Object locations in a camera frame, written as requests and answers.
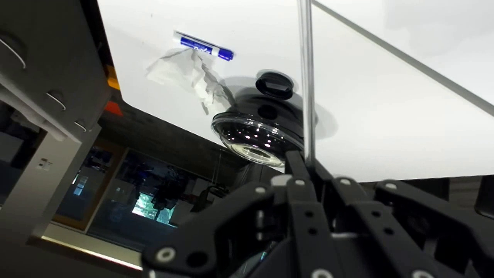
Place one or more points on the blue whiteboard marker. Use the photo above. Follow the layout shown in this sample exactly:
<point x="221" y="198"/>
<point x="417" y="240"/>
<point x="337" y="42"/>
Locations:
<point x="201" y="45"/>

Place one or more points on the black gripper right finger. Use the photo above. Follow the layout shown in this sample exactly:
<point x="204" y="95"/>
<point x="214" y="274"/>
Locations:
<point x="411" y="232"/>

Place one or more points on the clear plastic wrapper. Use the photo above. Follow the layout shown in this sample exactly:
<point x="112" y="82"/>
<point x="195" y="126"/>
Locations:
<point x="190" y="70"/>

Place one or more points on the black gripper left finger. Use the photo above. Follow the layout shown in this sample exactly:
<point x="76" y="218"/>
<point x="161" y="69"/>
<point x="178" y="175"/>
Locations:
<point x="278" y="226"/>

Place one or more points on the black glass pot lid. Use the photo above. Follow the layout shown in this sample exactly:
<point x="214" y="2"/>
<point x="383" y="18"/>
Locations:
<point x="265" y="120"/>

